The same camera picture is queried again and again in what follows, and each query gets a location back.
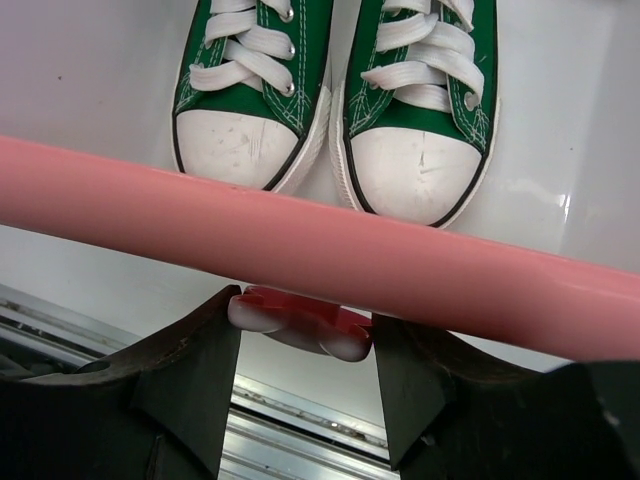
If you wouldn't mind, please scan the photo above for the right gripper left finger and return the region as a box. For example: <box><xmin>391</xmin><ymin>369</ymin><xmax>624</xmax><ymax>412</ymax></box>
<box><xmin>1</xmin><ymin>286</ymin><xmax>241</xmax><ymax>479</ymax></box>

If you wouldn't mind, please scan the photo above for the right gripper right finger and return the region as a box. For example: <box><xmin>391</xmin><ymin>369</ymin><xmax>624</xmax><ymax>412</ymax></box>
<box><xmin>372</xmin><ymin>315</ymin><xmax>639</xmax><ymax>479</ymax></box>

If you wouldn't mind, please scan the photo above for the pink drawer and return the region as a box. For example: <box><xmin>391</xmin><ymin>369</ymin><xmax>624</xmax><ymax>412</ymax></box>
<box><xmin>1</xmin><ymin>1</ymin><xmax>639</xmax><ymax>361</ymax></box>

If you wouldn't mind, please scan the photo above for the green sneaker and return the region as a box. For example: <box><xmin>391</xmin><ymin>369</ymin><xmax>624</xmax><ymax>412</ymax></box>
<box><xmin>171</xmin><ymin>1</ymin><xmax>333</xmax><ymax>194</ymax></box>
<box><xmin>329</xmin><ymin>1</ymin><xmax>499</xmax><ymax>228</ymax></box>

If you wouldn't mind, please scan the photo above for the aluminium mounting rail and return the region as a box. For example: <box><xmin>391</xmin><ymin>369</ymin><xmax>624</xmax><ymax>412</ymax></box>
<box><xmin>1</xmin><ymin>286</ymin><xmax>397</xmax><ymax>479</ymax></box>

